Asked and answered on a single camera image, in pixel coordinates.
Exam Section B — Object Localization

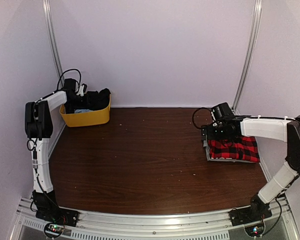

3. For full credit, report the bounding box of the right circuit board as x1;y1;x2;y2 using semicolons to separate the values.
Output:
244;224;265;238

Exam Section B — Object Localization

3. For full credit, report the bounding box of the aluminium corner post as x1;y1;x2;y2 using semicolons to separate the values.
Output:
42;0;64;88
232;0;263;113

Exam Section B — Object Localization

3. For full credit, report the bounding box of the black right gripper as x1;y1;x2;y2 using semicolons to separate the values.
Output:
201;123;232;141

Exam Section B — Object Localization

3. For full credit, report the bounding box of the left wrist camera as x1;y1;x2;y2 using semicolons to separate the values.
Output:
63;78;88;97

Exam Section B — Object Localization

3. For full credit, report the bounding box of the red black plaid shirt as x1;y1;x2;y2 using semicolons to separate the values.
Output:
207;136;260;163

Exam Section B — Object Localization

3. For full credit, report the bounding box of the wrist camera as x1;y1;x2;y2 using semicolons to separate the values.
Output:
211;102;235;121
63;78;88;97

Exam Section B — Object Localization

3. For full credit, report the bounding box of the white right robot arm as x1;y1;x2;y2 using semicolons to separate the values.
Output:
199;115;300;221

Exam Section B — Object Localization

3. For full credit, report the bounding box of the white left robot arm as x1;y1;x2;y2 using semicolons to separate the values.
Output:
25;89;85;196

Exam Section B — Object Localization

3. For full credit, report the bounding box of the yellow plastic basket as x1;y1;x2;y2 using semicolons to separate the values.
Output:
59;95;111;128

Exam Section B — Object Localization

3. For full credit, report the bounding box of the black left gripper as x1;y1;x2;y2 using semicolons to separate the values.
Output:
68;93;94;110

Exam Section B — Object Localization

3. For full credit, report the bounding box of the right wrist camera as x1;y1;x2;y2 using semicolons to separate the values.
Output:
211;102;235;121

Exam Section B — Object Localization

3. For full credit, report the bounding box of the left circuit board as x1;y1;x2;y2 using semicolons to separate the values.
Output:
43;222;65;239

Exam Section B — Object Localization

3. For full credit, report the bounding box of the aluminium left corner post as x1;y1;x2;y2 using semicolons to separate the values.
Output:
42;0;64;88

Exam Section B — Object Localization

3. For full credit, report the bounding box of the aluminium right corner post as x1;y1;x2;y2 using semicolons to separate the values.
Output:
232;0;263;113

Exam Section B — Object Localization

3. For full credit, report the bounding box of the circuit board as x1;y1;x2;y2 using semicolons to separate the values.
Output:
244;224;265;238
43;222;65;239

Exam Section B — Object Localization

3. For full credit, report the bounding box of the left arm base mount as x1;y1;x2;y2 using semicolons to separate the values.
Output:
32;190;79;227

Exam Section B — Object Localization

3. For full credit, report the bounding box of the light blue shirt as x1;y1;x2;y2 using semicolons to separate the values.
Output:
74;109;92;114

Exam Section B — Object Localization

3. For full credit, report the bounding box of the grey folded shirt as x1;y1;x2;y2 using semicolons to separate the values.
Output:
202;140;255;164

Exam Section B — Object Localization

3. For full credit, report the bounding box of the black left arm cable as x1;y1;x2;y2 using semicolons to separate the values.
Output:
55;68;82;92

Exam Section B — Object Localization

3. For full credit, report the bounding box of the black long sleeve shirt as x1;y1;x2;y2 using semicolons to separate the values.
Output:
64;87;111;113

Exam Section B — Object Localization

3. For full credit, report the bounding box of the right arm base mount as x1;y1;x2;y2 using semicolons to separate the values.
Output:
228;195;272;227

